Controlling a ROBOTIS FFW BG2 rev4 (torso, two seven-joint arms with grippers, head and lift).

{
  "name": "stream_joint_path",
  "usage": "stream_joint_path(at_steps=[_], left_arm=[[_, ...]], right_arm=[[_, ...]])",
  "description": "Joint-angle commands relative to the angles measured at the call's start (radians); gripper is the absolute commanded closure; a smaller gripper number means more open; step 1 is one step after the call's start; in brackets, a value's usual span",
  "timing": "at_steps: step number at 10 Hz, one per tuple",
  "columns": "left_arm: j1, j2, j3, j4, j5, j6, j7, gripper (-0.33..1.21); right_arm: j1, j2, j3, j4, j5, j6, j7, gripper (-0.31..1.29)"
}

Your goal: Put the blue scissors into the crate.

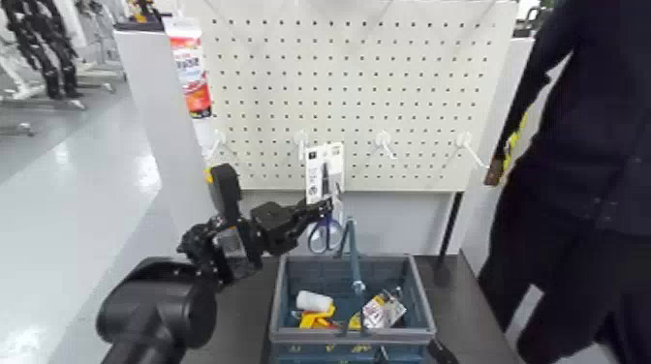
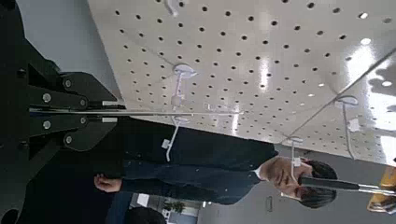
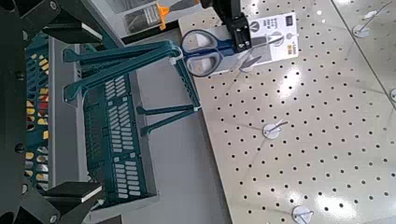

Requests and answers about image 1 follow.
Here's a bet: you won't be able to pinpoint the person in dark clothing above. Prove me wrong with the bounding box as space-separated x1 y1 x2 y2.
478 0 651 364

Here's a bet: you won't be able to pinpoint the white pegboard hook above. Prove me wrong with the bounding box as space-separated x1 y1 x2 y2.
205 129 235 162
375 131 397 162
294 129 310 164
455 132 490 170

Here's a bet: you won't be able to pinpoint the blue scissors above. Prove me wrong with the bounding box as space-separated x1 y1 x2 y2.
304 141 347 256

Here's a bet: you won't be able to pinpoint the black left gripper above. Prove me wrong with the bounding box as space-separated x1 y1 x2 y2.
249 197 335 257

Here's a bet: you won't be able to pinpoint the black humanoid robot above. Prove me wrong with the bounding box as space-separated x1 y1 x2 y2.
0 0 85 101

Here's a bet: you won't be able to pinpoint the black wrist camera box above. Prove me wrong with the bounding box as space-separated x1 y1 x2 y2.
209 163 243 221

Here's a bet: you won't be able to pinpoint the yellow black hazard tape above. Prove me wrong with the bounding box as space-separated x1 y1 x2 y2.
502 113 529 171

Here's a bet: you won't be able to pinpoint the white pegboard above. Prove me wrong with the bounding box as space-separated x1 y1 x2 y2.
201 0 519 194

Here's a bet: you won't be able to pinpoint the white paint roller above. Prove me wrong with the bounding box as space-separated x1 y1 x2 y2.
295 290 335 314

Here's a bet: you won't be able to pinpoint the blue-grey plastic crate with handle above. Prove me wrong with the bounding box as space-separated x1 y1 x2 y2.
269 217 438 364

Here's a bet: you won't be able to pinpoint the yellow plastic tool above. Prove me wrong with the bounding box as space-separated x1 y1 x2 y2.
298 304 337 329

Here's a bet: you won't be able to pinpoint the person's bare hand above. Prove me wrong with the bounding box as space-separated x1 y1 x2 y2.
482 157 507 187

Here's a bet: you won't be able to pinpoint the white silver packaged item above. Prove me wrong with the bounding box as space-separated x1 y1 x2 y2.
361 287 408 329

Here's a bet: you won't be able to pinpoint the red white tube package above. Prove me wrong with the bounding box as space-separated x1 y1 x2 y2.
163 17 215 119

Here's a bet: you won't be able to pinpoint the black pegboard stand pole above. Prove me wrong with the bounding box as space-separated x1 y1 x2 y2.
437 192 465 258

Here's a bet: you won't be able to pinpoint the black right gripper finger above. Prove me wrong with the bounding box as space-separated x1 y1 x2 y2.
426 338 459 364

